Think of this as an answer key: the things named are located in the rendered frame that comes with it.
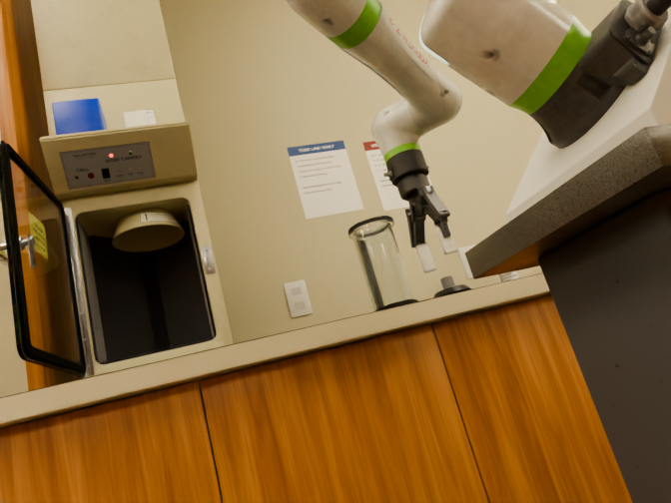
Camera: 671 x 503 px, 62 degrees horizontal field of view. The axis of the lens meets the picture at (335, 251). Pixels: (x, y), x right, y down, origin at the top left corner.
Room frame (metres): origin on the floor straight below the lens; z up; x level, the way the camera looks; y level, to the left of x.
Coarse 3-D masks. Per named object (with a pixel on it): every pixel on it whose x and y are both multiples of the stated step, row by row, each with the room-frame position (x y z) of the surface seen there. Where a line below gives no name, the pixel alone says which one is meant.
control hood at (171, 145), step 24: (48, 144) 1.06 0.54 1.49; (72, 144) 1.08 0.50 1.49; (96, 144) 1.10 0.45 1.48; (120, 144) 1.12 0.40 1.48; (168, 144) 1.16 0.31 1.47; (192, 144) 1.18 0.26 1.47; (48, 168) 1.10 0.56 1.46; (168, 168) 1.19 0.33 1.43; (192, 168) 1.21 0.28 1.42; (72, 192) 1.15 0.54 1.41; (96, 192) 1.17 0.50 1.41
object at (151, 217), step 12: (132, 216) 1.24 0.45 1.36; (144, 216) 1.23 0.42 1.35; (156, 216) 1.25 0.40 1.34; (168, 216) 1.27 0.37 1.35; (120, 228) 1.24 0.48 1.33; (132, 228) 1.22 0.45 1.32; (156, 228) 1.37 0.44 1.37; (168, 228) 1.36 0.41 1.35; (180, 228) 1.29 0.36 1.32; (120, 240) 1.31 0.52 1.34; (132, 240) 1.35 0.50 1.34; (144, 240) 1.37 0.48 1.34; (156, 240) 1.38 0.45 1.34; (168, 240) 1.38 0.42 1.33; (180, 240) 1.37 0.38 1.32
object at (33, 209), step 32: (0, 160) 0.85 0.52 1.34; (0, 192) 0.85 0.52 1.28; (32, 192) 0.97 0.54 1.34; (32, 224) 0.95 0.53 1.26; (64, 256) 1.11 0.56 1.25; (32, 288) 0.92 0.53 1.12; (64, 288) 1.08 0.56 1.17; (32, 320) 0.90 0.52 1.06; (64, 320) 1.06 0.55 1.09; (64, 352) 1.03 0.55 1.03
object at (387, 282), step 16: (368, 224) 1.17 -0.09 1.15; (384, 224) 1.19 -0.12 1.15; (368, 240) 1.18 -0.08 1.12; (384, 240) 1.19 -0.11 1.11; (368, 256) 1.19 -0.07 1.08; (384, 256) 1.18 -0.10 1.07; (400, 256) 1.21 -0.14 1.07; (368, 272) 1.20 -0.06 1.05; (384, 272) 1.18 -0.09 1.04; (400, 272) 1.19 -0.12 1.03; (368, 288) 1.22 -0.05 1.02; (384, 288) 1.18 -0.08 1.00; (400, 288) 1.19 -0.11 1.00; (384, 304) 1.19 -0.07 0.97
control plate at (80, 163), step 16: (128, 144) 1.12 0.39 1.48; (144, 144) 1.14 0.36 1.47; (64, 160) 1.09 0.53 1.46; (80, 160) 1.11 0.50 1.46; (96, 160) 1.12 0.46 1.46; (112, 160) 1.13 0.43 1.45; (128, 160) 1.14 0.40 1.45; (144, 160) 1.16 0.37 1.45; (80, 176) 1.13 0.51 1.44; (96, 176) 1.14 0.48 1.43; (112, 176) 1.15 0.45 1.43; (128, 176) 1.17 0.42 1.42; (144, 176) 1.18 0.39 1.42
